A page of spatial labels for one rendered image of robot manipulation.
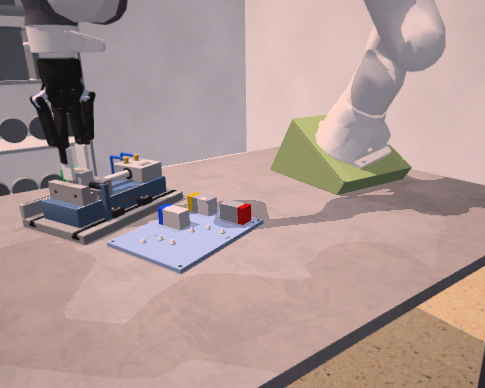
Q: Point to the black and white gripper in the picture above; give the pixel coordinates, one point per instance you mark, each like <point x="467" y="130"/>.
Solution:
<point x="65" y="94"/>

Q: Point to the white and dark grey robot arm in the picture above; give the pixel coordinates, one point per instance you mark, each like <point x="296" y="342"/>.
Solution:
<point x="407" y="35"/>

